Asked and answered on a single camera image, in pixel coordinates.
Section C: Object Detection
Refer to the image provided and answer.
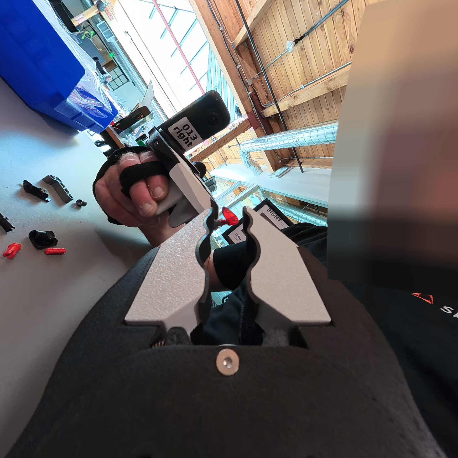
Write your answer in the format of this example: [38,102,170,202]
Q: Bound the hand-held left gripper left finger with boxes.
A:
[124,208,215,337]

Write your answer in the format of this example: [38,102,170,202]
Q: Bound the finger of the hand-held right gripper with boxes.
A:
[168,157,219,225]
[168,198,201,229]

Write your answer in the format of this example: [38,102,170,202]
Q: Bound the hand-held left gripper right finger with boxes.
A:
[243,207,331,337]

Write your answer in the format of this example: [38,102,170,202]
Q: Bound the red translucent lego wedge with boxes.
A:
[216,207,239,227]

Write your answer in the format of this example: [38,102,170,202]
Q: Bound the dark grey lego beam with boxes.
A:
[42,174,74,204]

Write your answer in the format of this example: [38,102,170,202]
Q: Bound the black lego panel piece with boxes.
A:
[29,230,58,250]

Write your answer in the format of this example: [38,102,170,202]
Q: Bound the black angled lego piece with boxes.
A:
[23,180,51,203]

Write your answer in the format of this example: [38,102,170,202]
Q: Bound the person's right hand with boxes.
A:
[93,147,172,248]

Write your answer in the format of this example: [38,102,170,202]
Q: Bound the blue plastic bin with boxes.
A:
[0,0,119,134]

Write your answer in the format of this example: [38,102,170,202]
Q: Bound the silver ventilation duct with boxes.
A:
[239,121,338,177]

